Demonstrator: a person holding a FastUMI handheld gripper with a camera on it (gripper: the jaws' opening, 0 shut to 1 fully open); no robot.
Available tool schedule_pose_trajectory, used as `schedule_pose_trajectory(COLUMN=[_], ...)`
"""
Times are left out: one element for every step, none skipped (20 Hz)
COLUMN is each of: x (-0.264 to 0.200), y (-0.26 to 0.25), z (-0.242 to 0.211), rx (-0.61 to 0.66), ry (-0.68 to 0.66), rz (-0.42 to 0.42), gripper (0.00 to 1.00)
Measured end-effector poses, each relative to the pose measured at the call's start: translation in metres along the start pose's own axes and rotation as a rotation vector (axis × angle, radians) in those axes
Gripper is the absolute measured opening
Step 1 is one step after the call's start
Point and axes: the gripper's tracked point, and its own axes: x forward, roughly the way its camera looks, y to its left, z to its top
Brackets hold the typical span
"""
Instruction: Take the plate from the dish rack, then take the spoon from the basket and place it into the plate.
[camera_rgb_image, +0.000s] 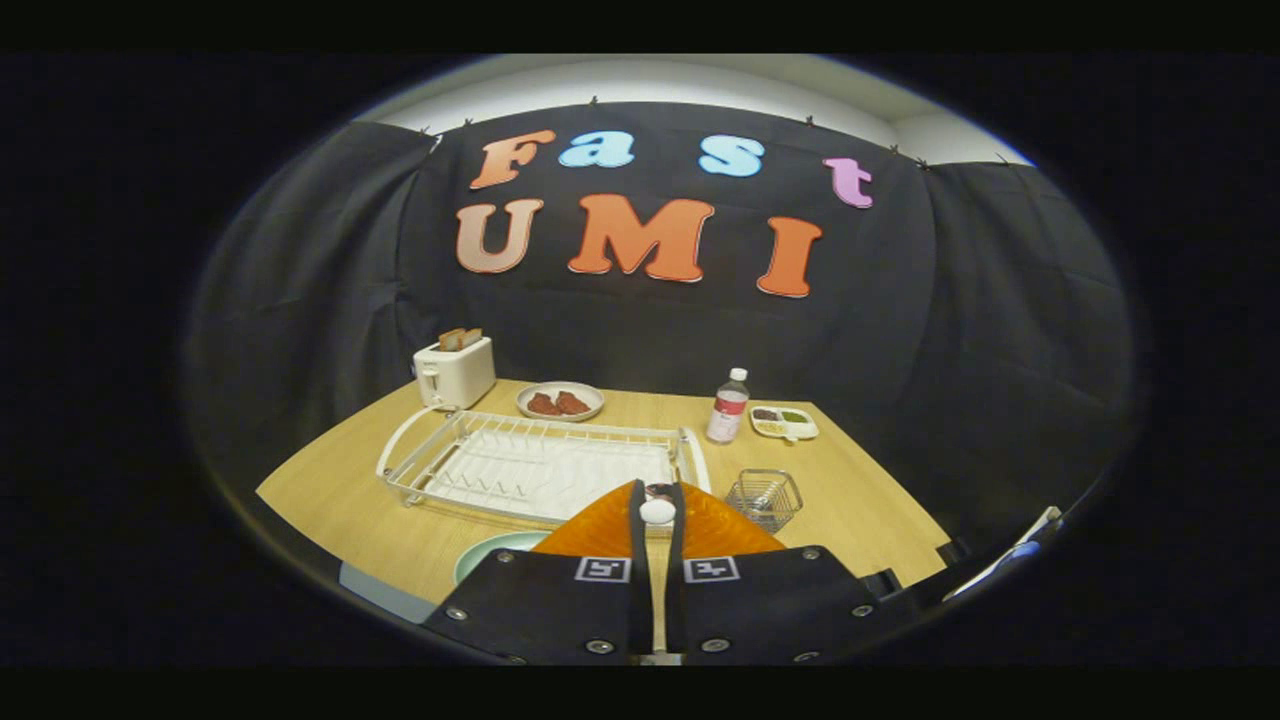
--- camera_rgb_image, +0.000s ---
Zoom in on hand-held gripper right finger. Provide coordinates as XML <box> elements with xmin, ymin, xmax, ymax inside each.
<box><xmin>663</xmin><ymin>481</ymin><xmax>908</xmax><ymax>667</ymax></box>

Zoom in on white toaster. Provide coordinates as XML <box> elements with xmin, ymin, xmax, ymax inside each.
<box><xmin>413</xmin><ymin>336</ymin><xmax>498</xmax><ymax>411</ymax></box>

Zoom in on white spoon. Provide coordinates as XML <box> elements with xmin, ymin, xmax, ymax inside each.
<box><xmin>638</xmin><ymin>483</ymin><xmax>679</xmax><ymax>656</ymax></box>

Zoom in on white panel with blue edge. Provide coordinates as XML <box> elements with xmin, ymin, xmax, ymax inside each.
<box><xmin>945</xmin><ymin>505</ymin><xmax>1063</xmax><ymax>601</ymax></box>

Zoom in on white divided sauce dish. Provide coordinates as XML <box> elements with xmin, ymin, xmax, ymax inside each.
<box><xmin>748</xmin><ymin>404</ymin><xmax>821</xmax><ymax>443</ymax></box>

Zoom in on white wire dish rack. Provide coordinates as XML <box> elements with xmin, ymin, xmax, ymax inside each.
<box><xmin>376</xmin><ymin>404</ymin><xmax>713</xmax><ymax>528</ymax></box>

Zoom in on pale green plate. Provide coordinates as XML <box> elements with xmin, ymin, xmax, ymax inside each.
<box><xmin>453</xmin><ymin>530</ymin><xmax>553</xmax><ymax>587</ymax></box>

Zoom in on metal wire basket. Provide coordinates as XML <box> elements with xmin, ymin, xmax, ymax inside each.
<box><xmin>725</xmin><ymin>468</ymin><xmax>804</xmax><ymax>534</ymax></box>

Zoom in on black backdrop cloth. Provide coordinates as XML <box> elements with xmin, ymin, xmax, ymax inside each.
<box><xmin>185</xmin><ymin>100</ymin><xmax>1136</xmax><ymax>561</ymax></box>

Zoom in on small beige plate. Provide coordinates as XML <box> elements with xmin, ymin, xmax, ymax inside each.
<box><xmin>515</xmin><ymin>381</ymin><xmax>606</xmax><ymax>423</ymax></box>

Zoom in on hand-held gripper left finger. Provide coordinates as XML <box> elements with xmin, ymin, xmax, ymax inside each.
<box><xmin>423</xmin><ymin>479</ymin><xmax>655</xmax><ymax>667</ymax></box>

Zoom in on clear bottle with red label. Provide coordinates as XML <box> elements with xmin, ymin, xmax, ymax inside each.
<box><xmin>706</xmin><ymin>367</ymin><xmax>751</xmax><ymax>445</ymax></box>

